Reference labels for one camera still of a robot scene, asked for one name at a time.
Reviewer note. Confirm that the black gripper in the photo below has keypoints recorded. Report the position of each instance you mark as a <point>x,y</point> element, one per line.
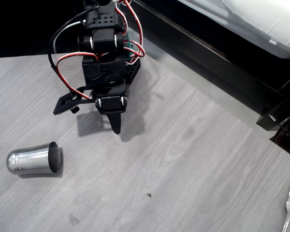
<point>110,104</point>

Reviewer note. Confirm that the stainless steel cup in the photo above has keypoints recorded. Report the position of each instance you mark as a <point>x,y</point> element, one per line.
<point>29,160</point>

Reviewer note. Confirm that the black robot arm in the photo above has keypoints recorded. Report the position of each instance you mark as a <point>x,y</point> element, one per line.
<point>104,21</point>

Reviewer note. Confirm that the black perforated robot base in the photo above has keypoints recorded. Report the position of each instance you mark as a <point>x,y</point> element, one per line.
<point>134,70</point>

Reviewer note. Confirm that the green circuit board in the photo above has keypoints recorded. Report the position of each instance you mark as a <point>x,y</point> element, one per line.
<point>133,47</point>

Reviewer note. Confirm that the small dark crumb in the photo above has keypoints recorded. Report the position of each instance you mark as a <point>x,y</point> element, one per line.
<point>149,195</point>

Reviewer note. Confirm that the white mattress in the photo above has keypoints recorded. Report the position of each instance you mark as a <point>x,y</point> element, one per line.
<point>256,17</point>

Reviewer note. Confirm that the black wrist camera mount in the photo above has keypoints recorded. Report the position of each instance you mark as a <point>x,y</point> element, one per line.
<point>62,104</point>

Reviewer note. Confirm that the dark wooden bed frame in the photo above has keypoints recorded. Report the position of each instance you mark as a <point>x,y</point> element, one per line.
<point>207,55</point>

